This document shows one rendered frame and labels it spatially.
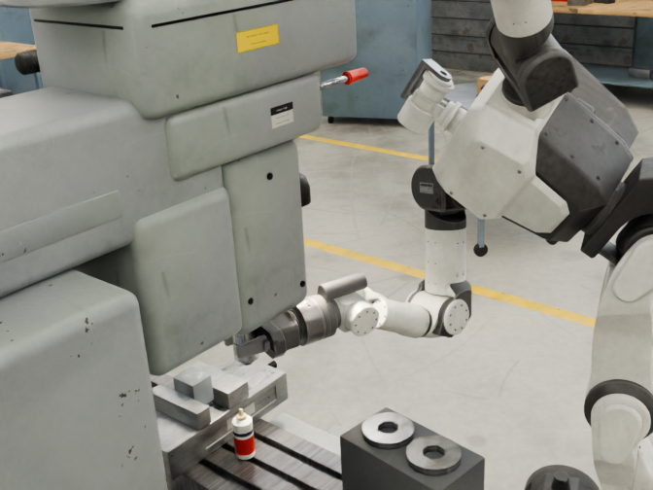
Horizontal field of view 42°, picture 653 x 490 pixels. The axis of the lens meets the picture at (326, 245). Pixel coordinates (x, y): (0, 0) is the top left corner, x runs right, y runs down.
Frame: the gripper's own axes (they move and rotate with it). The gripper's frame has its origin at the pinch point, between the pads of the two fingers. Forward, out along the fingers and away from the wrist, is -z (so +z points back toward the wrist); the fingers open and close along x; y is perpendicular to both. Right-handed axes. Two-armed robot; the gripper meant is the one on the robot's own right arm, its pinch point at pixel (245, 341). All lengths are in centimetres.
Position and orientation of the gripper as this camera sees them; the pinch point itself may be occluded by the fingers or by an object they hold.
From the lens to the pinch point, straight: 159.3
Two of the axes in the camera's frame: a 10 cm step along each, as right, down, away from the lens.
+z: 8.5, -2.5, 4.6
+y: 0.6, 9.2, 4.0
